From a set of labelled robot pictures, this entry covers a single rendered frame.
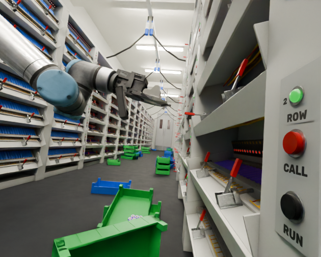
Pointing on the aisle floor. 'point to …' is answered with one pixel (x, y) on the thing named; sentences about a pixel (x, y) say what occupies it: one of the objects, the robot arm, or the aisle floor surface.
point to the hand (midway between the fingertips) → (163, 104)
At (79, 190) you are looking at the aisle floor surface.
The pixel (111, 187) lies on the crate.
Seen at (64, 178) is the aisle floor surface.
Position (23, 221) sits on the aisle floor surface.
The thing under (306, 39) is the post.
